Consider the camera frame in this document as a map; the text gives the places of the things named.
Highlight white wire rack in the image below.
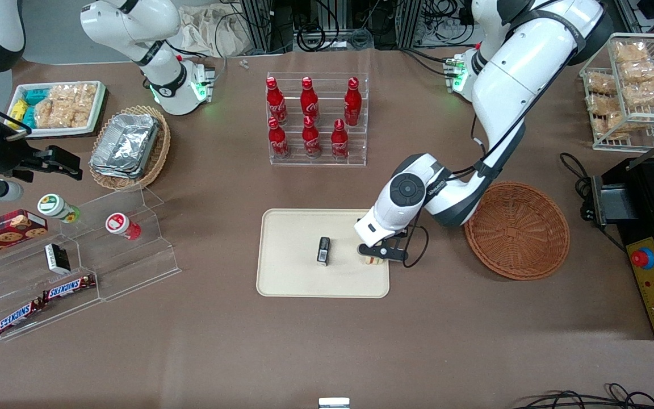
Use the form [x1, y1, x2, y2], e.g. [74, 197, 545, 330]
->
[579, 33, 654, 152]

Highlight oval tan wicker basket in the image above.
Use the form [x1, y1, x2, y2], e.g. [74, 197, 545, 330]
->
[89, 105, 172, 193]

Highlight stacked aluminium foil trays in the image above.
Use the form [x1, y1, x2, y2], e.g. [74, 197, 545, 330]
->
[89, 113, 161, 180]

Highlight green lidded cup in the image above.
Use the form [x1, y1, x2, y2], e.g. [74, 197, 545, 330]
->
[37, 193, 81, 224]

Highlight black machine housing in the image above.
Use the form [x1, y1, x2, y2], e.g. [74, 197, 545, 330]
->
[602, 156, 654, 341]

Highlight red cookie box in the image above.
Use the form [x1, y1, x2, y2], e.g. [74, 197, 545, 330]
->
[0, 209, 49, 264]

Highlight beige rectangular tray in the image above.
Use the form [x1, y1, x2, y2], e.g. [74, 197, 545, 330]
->
[256, 208, 390, 299]

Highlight clear bag of rice crackers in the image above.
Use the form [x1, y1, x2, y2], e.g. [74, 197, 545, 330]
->
[33, 100, 90, 130]
[48, 84, 98, 108]

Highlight beige cloth bag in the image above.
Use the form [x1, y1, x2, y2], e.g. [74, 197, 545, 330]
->
[181, 5, 249, 58]

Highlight black coiled cable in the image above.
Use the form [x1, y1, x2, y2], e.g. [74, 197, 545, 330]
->
[295, 23, 328, 53]

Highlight round brown wicker basket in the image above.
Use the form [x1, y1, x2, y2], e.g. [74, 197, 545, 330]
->
[464, 181, 571, 281]

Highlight grey black power box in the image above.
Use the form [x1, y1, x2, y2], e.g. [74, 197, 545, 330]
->
[581, 174, 629, 227]

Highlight aluminium frame post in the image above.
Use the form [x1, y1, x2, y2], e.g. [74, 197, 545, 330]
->
[237, 0, 283, 55]
[394, 0, 425, 49]

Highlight red cola bottle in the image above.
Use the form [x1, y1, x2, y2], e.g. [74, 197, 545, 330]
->
[300, 77, 320, 123]
[343, 77, 363, 127]
[302, 115, 323, 158]
[267, 117, 291, 160]
[266, 77, 288, 125]
[330, 119, 350, 160]

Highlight snickers chocolate bar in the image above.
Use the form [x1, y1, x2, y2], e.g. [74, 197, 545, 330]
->
[41, 274, 97, 302]
[0, 298, 44, 336]

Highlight black base cable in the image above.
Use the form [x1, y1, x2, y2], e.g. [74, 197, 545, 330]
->
[400, 48, 454, 78]

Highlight black cable bundle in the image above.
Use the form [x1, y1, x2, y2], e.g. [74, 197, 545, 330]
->
[512, 383, 654, 409]

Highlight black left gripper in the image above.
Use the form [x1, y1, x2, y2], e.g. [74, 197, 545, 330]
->
[357, 229, 410, 264]

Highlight red lidded cup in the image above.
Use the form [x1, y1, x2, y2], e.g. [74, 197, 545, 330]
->
[105, 212, 142, 241]

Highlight black power box cable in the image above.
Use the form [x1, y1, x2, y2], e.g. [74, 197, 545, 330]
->
[559, 151, 596, 221]

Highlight clear acrylic stepped shelf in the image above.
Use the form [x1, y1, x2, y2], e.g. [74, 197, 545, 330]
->
[0, 186, 182, 343]

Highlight white rectangular snack tray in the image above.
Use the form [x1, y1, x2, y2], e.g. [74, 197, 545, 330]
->
[6, 81, 107, 139]

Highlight clear bag of fried snacks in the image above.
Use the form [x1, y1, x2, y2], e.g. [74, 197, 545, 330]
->
[613, 40, 649, 63]
[618, 59, 654, 84]
[624, 79, 654, 107]
[586, 93, 621, 115]
[593, 112, 627, 141]
[585, 72, 618, 95]

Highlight clear acrylic bottle rack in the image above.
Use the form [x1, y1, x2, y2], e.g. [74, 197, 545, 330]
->
[266, 72, 370, 168]

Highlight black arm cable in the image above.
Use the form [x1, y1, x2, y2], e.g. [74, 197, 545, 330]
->
[402, 48, 580, 269]

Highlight small black white box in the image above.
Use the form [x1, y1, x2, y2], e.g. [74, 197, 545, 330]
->
[44, 243, 72, 275]

